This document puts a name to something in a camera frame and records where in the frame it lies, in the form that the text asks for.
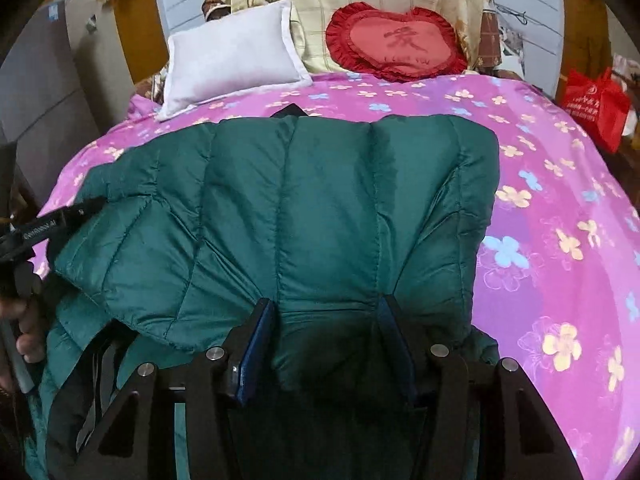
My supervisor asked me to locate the person's left hand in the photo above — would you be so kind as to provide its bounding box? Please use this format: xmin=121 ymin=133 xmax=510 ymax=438
xmin=0 ymin=296 xmax=49 ymax=362

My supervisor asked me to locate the red heart cushion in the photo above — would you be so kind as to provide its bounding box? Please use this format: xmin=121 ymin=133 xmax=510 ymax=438
xmin=325 ymin=2 xmax=468 ymax=83

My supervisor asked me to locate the green puffer jacket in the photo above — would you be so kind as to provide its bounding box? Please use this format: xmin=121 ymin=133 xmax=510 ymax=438
xmin=25 ymin=104 xmax=502 ymax=480

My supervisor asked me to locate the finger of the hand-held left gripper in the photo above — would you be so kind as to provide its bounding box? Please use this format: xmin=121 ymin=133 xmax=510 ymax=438
xmin=70 ymin=197 xmax=108 ymax=222

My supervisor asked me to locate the pink floral bedsheet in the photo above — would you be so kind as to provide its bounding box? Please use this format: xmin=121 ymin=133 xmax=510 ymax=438
xmin=37 ymin=72 xmax=640 ymax=480

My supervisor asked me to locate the grey refrigerator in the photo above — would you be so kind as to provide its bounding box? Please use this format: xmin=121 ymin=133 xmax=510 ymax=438
xmin=0 ymin=0 xmax=136 ymax=176

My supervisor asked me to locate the red shopping bag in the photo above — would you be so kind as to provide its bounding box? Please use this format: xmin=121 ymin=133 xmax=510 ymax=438
xmin=560 ymin=67 xmax=632 ymax=155

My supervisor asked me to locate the white pillow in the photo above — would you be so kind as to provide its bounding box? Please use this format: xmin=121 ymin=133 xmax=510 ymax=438
xmin=155 ymin=0 xmax=313 ymax=121

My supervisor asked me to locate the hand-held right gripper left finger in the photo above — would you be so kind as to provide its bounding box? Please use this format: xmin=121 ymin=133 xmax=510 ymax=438
xmin=75 ymin=298 xmax=276 ymax=480

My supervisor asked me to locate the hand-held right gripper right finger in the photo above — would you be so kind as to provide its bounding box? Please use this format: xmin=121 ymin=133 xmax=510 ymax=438
xmin=376 ymin=295 xmax=584 ymax=480

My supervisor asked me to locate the brown wooden door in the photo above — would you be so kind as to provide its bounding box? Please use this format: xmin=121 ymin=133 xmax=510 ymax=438
xmin=555 ymin=0 xmax=613 ymax=101
xmin=115 ymin=0 xmax=173 ymax=86

